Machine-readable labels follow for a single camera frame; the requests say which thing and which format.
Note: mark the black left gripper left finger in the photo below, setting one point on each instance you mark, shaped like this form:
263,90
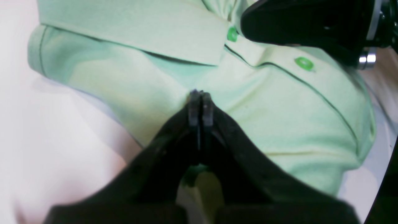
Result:
145,191

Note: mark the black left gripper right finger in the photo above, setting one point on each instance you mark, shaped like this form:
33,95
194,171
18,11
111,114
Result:
257,191

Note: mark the light green polo T-shirt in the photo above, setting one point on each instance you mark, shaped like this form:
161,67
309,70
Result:
142,58

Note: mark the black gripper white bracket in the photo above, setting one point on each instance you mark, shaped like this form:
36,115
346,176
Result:
350,31

